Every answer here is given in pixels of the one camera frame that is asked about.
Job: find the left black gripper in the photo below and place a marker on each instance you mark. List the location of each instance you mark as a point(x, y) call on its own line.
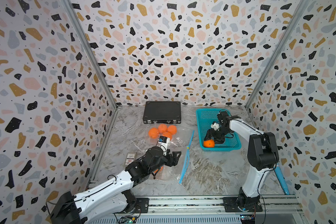
point(170, 163)

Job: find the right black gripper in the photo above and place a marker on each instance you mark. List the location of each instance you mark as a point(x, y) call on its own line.
point(209, 135)

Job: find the orange fruit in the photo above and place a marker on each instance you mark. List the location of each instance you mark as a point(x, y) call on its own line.
point(159, 170)
point(209, 143)

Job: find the clear zip-top bag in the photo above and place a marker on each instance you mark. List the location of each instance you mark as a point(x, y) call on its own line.
point(183, 138)
point(176, 173)

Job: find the teal plastic basket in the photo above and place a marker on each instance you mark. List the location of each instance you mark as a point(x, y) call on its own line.
point(205, 117)

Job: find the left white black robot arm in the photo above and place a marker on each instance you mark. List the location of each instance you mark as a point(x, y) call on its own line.
point(114, 195)

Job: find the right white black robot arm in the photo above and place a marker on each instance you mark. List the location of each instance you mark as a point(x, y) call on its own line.
point(262, 154)

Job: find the orange in far bag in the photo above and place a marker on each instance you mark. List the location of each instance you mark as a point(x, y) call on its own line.
point(153, 133)
point(172, 129)
point(168, 135)
point(162, 128)

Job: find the small printed packet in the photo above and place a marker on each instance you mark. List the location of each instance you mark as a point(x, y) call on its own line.
point(130, 158)

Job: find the black hard case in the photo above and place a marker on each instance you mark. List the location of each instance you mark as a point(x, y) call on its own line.
point(168, 112)

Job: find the green circuit board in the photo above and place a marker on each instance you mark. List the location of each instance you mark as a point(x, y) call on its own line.
point(127, 220)

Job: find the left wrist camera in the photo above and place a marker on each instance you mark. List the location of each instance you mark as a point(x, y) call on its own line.
point(163, 142)

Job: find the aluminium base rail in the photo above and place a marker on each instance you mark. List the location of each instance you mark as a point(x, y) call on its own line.
point(273, 209)

